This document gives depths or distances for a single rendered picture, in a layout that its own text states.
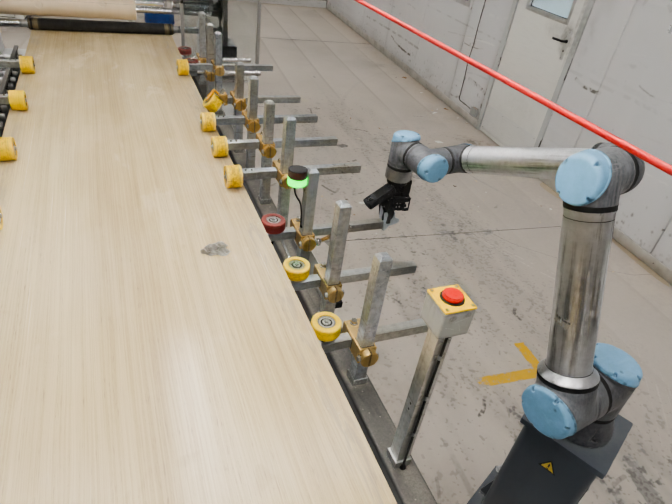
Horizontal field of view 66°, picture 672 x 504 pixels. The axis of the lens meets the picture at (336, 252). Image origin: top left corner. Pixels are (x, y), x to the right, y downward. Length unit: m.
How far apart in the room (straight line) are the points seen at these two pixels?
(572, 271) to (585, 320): 0.13
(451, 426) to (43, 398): 1.67
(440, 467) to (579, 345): 1.03
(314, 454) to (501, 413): 1.54
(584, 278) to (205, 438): 0.91
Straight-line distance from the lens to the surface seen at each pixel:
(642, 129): 4.13
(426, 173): 1.64
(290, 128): 1.79
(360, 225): 1.83
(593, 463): 1.72
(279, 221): 1.70
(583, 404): 1.48
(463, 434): 2.39
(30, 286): 1.52
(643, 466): 2.69
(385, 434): 1.40
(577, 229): 1.29
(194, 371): 1.22
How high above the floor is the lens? 1.81
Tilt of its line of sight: 35 degrees down
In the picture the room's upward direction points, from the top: 9 degrees clockwise
